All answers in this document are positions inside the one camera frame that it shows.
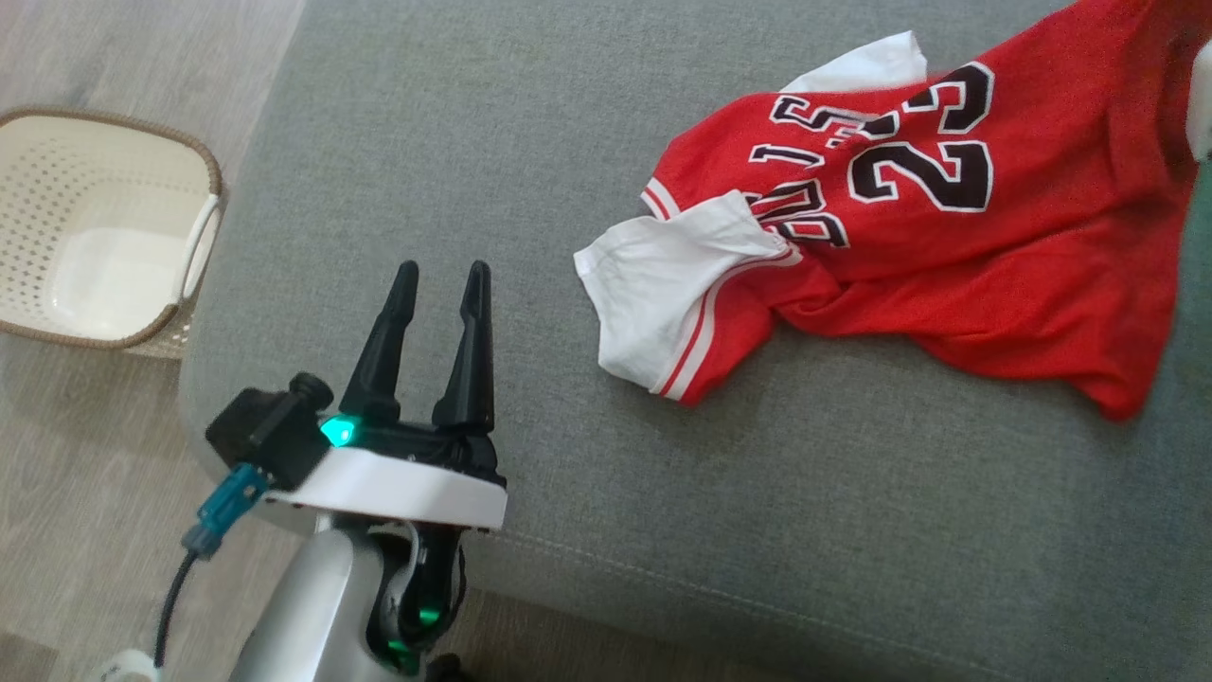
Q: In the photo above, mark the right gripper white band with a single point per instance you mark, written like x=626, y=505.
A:
x=1203, y=104

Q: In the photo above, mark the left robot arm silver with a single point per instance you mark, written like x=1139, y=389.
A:
x=312, y=616

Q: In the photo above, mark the cream laundry basket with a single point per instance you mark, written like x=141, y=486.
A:
x=104, y=237

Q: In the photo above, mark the red jersey white sleeves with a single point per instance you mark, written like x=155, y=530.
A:
x=1042, y=275

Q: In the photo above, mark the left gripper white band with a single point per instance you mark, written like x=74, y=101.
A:
x=398, y=488

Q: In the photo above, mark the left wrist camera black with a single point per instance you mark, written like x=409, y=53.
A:
x=265, y=431

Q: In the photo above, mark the wide grey sofa chaise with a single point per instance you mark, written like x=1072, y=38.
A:
x=720, y=511

